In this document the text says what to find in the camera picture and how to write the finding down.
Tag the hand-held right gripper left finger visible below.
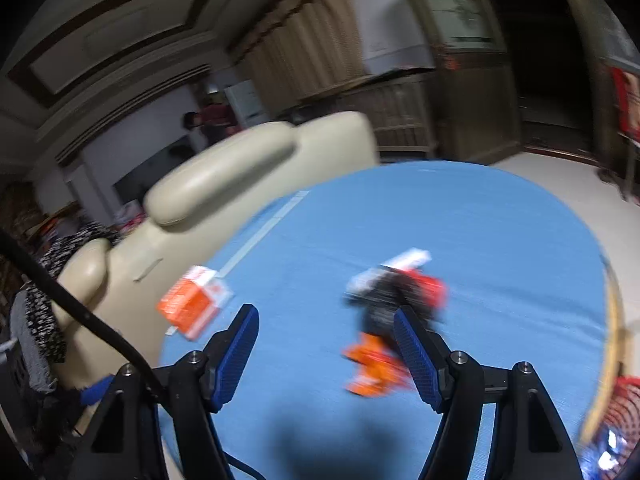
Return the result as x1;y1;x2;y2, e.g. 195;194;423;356
75;304;261;480

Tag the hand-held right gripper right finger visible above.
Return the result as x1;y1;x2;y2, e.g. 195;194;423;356
392;305;583;480

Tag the black crinkled wrapper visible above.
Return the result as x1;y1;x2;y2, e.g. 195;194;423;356
344;266;441;343

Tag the red snack wrapper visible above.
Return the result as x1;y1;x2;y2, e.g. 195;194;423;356
404;269;449;312

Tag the red basket with yellow rim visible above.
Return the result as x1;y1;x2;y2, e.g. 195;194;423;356
580;255;640;480

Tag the orange crumpled wrapper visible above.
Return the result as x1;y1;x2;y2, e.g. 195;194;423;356
342;332;416;398

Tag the orange and white tissue pack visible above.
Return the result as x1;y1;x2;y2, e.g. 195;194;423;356
156;265;235;341

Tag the small white carton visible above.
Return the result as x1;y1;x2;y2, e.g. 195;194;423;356
347;248;432;293

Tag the white thin stick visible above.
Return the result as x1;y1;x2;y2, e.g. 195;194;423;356
220;190;311;278

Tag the blue tablecloth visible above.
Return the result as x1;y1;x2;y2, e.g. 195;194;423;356
159;160;613;480

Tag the beige leather sofa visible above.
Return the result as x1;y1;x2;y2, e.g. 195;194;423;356
50;110;381;391

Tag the black television screen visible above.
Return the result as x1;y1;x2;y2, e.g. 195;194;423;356
112;135;201;206

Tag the black white floral cloth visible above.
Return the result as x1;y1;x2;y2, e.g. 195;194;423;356
10;222;121;391

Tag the wooden slatted cabinet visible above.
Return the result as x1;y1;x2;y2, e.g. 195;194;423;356
280;67;436;156

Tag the white cabinet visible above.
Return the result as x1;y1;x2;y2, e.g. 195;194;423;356
225;80;266;128

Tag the dark wooden glass door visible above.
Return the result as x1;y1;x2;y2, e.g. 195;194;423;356
395;0;526;161

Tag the beige curtain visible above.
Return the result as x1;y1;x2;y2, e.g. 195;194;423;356
235;0;371;101

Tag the black cable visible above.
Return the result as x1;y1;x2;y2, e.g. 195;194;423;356
0;230;266;480

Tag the red wall poster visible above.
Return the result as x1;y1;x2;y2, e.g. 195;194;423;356
607;65;640;141

